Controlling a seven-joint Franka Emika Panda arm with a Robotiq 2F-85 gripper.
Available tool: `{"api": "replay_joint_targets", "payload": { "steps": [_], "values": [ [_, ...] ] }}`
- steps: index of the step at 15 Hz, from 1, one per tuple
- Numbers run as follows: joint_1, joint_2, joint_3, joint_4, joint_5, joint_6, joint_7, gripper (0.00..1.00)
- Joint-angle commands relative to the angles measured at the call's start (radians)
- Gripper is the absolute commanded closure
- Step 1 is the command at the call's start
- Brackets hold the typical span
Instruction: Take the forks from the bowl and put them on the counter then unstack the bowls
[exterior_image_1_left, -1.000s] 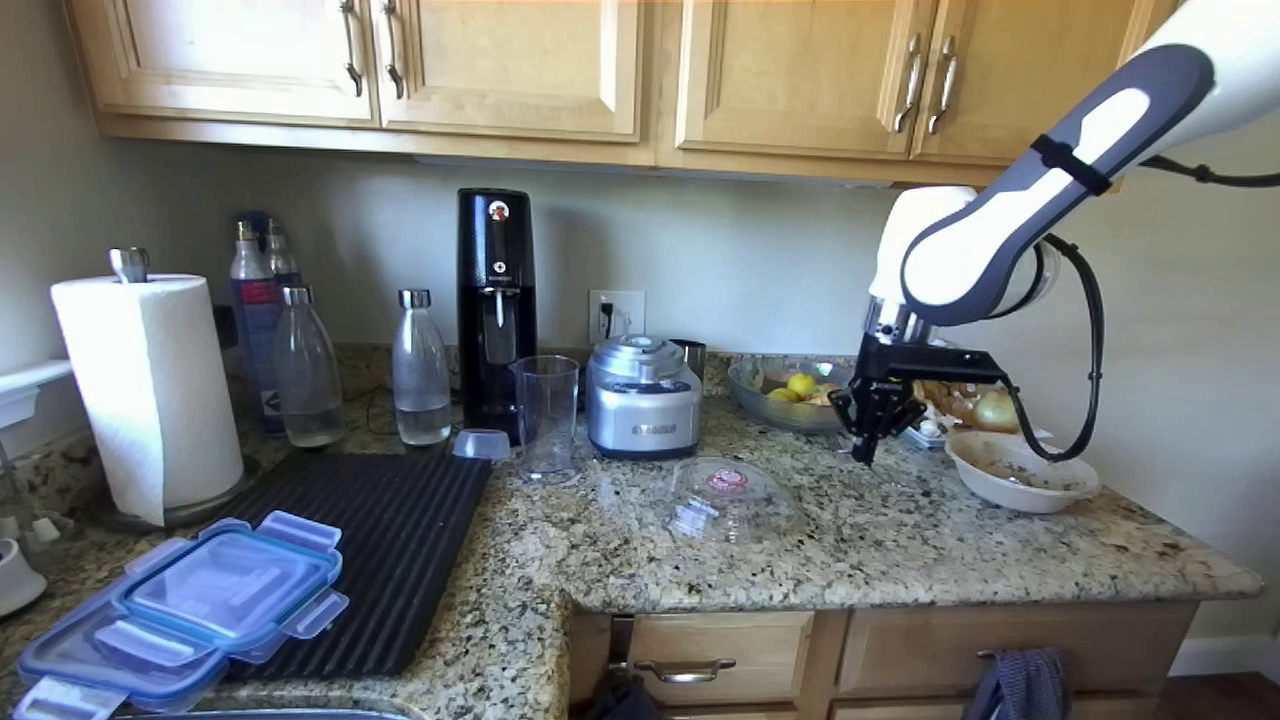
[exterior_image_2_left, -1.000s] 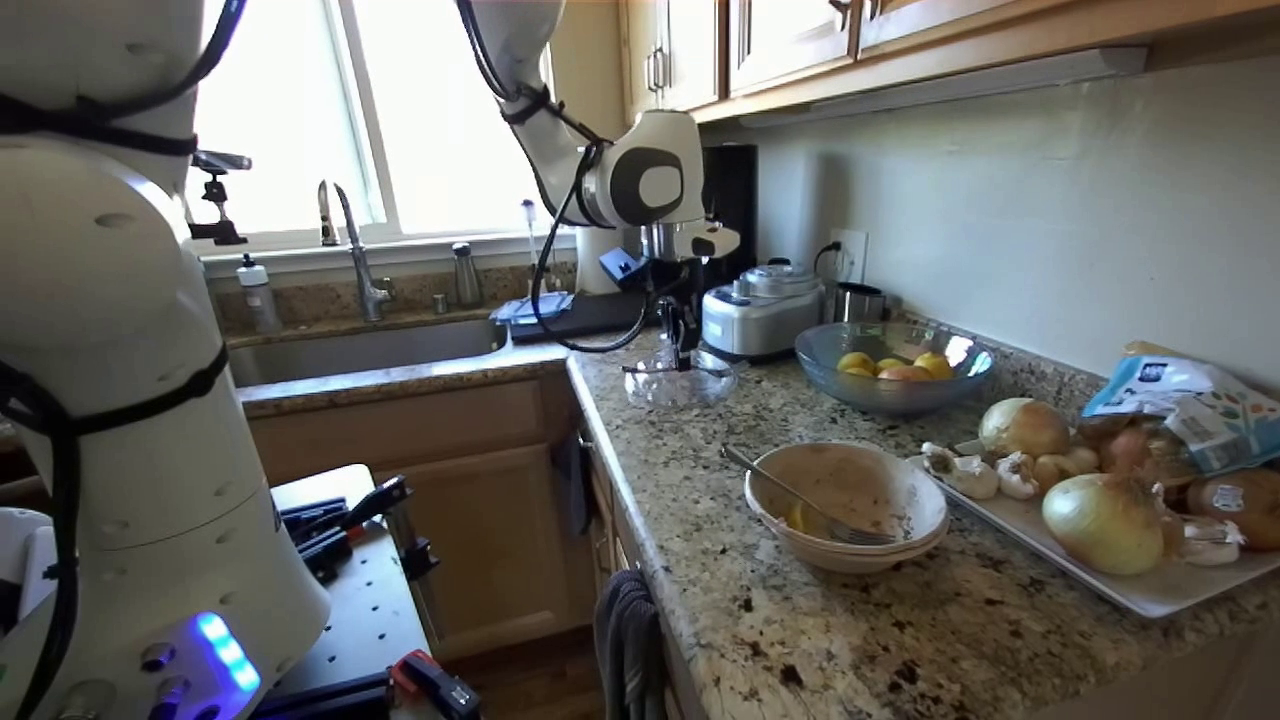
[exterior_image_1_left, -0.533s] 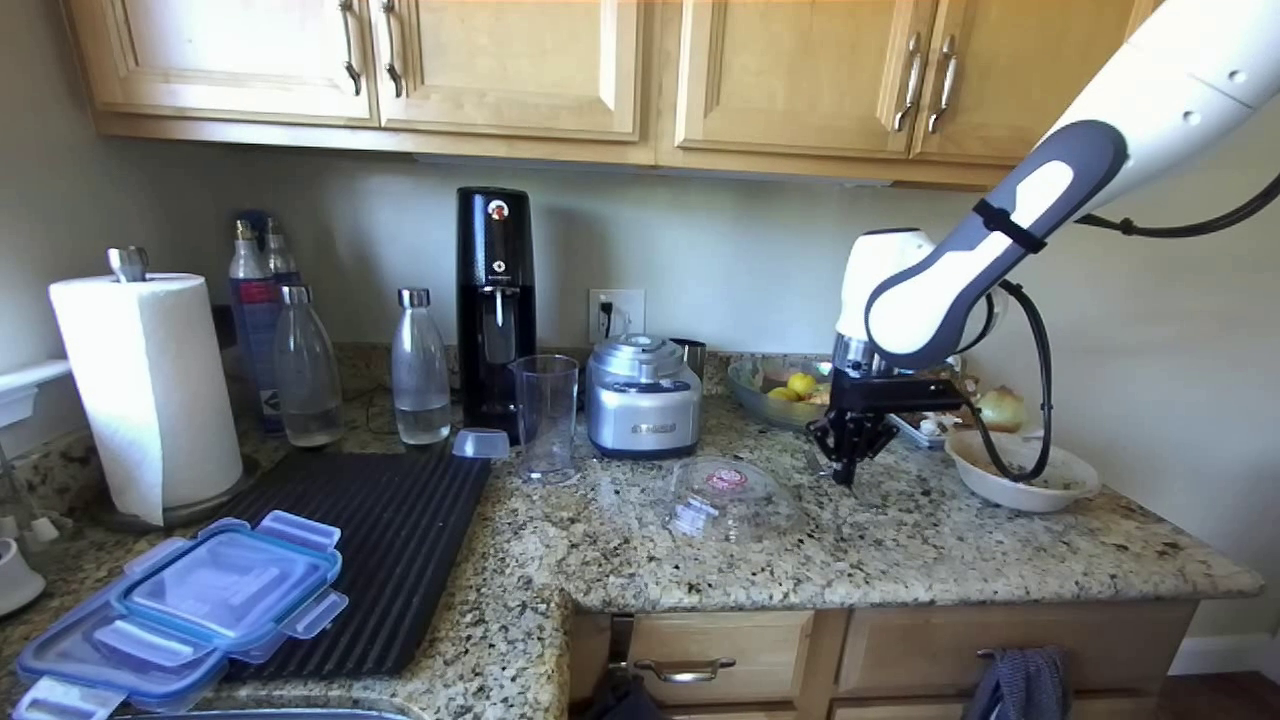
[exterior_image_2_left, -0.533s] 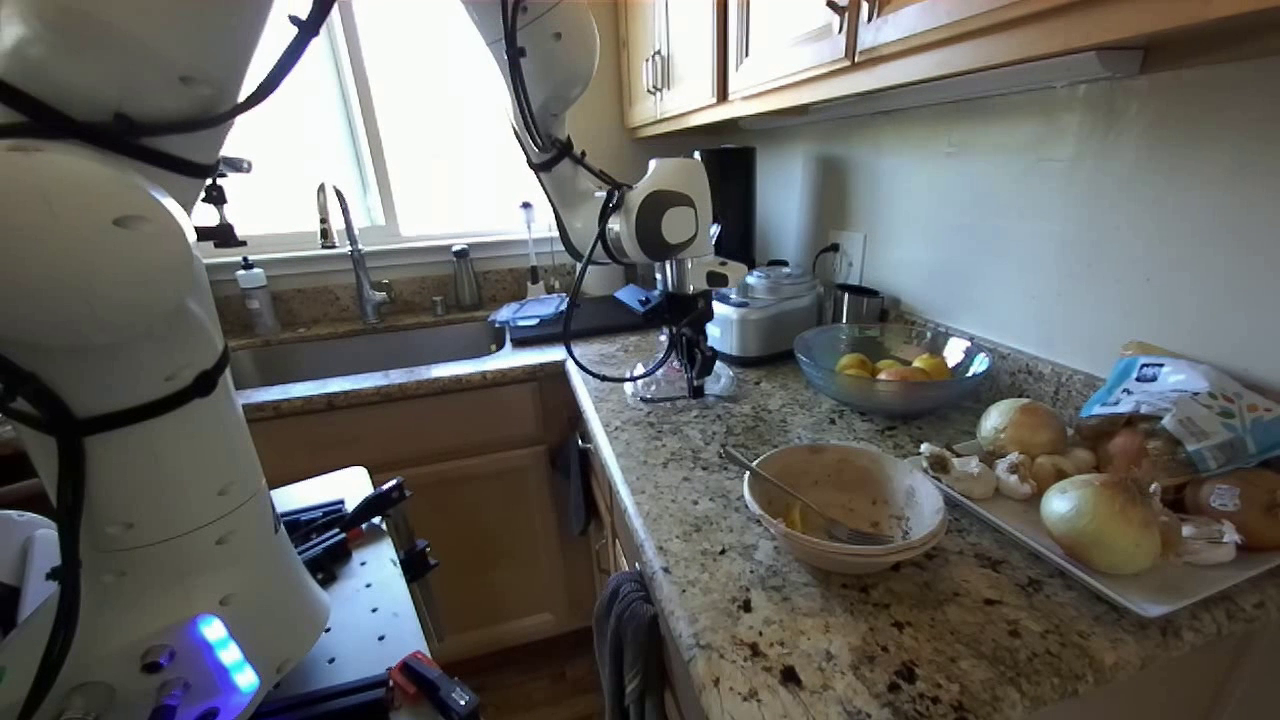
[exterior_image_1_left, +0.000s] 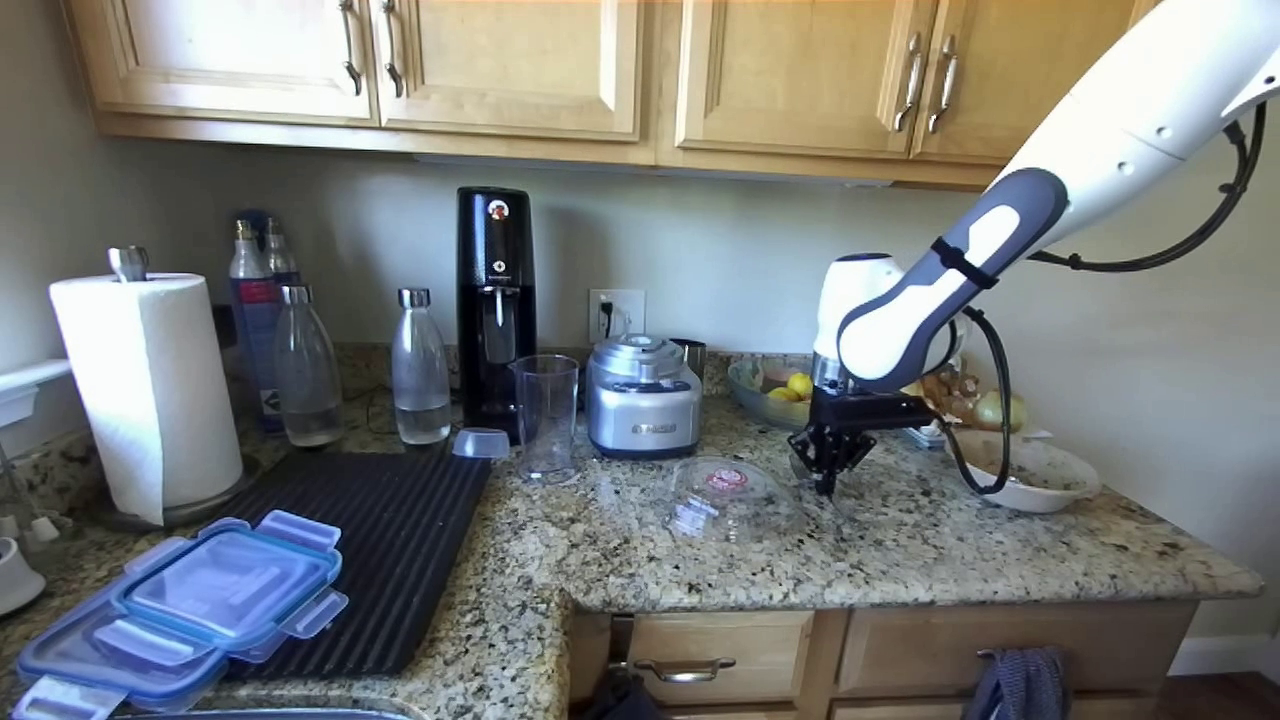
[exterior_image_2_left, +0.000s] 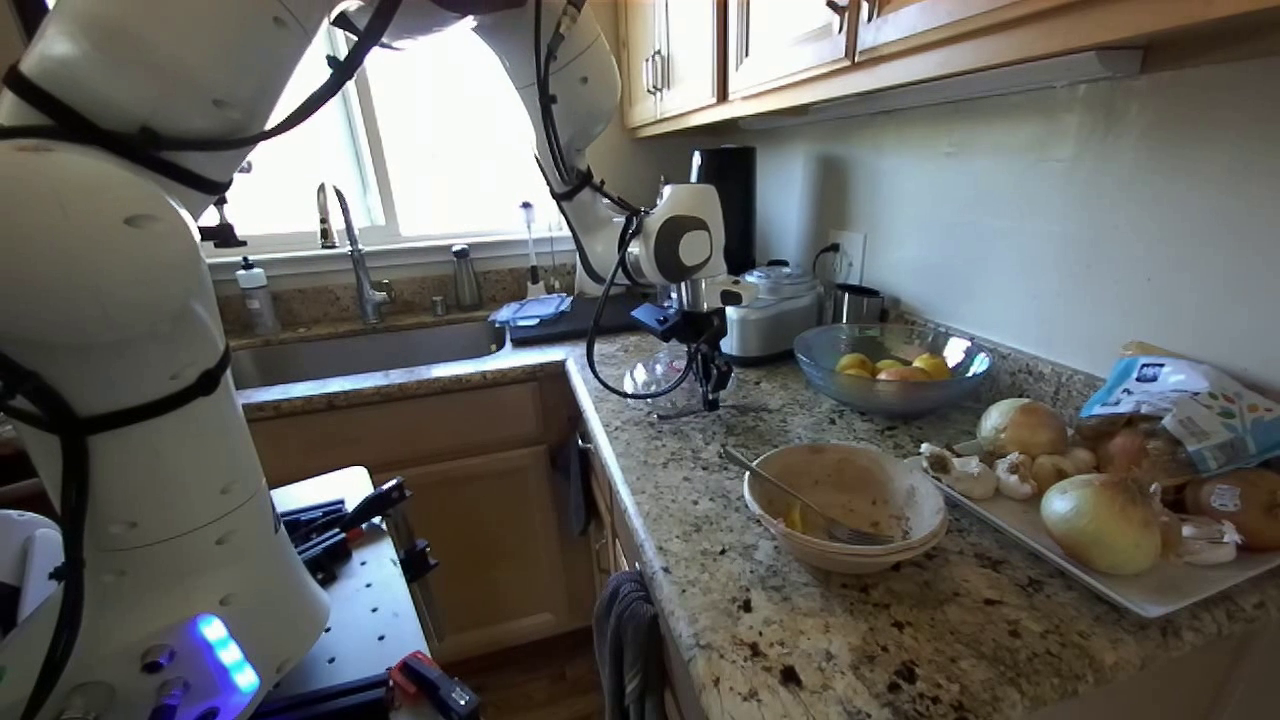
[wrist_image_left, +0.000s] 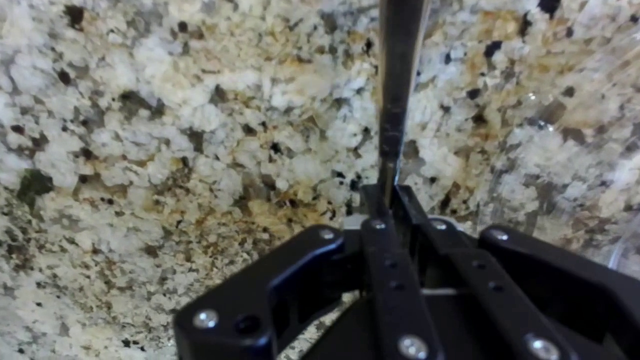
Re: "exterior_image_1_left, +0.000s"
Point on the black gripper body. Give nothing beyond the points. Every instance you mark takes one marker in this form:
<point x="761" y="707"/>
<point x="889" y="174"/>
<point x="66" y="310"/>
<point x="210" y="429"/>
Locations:
<point x="875" y="413"/>

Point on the light wood cabinet door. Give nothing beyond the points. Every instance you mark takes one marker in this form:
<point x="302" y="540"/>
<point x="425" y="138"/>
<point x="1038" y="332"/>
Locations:
<point x="785" y="67"/>
<point x="215" y="54"/>
<point x="1026" y="67"/>
<point x="521" y="63"/>

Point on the black soda maker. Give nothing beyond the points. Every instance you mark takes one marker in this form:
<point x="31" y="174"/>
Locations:
<point x="496" y="264"/>

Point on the brown skinned onion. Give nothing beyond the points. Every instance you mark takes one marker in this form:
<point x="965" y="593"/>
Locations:
<point x="948" y="393"/>

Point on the silver food processor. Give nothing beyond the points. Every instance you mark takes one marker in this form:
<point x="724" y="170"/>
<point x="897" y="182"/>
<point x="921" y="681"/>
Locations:
<point x="646" y="403"/>

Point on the dark hanging cloth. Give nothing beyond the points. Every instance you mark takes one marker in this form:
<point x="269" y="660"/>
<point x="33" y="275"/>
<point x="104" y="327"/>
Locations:
<point x="622" y="697"/>

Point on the narrow wooden drawer front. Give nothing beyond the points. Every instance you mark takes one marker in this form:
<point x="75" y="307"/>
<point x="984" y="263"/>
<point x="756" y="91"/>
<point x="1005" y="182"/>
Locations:
<point x="746" y="640"/>

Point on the white wall outlet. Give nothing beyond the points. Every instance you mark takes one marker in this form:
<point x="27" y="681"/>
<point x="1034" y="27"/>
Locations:
<point x="627" y="307"/>

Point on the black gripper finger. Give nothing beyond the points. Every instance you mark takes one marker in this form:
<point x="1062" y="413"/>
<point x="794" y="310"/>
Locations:
<point x="808" y="459"/>
<point x="855" y="454"/>

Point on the dark coloured bottle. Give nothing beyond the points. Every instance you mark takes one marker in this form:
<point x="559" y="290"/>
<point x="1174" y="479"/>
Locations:
<point x="250" y="322"/>

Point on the white paper towel roll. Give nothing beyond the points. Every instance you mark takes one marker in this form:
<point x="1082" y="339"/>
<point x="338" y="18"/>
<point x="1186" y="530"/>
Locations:
<point x="145" y="393"/>

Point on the glass fruit bowl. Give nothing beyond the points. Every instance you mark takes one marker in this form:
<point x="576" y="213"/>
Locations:
<point x="765" y="404"/>

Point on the metal paper towel holder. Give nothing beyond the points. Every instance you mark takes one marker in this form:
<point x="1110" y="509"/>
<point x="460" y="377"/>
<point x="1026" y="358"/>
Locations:
<point x="124" y="263"/>

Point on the black drying mat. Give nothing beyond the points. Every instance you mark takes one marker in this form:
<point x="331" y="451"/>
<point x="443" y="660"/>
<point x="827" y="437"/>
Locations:
<point x="384" y="561"/>

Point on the blue grey hanging towel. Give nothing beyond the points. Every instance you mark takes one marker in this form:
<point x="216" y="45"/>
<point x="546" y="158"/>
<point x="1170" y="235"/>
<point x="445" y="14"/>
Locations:
<point x="1023" y="687"/>

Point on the small white dish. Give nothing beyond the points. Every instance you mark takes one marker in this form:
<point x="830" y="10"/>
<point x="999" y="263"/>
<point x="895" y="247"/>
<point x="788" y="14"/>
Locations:
<point x="17" y="581"/>

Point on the white ceramic bowl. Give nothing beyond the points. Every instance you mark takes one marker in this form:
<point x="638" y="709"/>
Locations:
<point x="1053" y="470"/>
<point x="1043" y="506"/>

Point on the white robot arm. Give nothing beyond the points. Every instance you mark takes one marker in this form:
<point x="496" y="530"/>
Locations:
<point x="1135" y="121"/>

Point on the clear plastic bottle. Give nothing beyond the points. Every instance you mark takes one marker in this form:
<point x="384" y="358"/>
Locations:
<point x="310" y="375"/>
<point x="422" y="375"/>

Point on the clear drinking glass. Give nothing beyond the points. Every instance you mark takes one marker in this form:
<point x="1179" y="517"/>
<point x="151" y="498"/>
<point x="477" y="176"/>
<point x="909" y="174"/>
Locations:
<point x="546" y="413"/>

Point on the wide wooden drawer front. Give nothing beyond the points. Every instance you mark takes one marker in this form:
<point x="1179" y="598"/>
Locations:
<point x="935" y="646"/>

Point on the whole yellow lemon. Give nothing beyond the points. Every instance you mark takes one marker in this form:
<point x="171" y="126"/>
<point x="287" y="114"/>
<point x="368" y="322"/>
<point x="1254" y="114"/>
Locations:
<point x="801" y="384"/>

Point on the small clear cap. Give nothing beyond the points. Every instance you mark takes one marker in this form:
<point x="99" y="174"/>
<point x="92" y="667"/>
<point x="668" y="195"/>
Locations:
<point x="483" y="447"/>

